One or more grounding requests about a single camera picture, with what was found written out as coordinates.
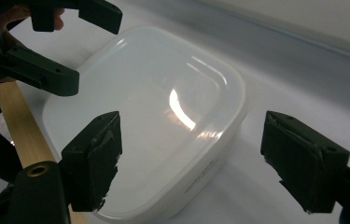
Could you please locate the light wooden strip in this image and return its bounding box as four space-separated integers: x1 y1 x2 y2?
0 81 91 224

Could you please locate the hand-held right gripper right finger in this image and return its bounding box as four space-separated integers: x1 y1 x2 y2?
259 110 350 214

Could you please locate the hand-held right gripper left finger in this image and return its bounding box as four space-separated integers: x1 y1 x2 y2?
61 110 123 213

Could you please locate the white plastic container lid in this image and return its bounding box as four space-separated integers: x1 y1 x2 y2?
41 25 247 224

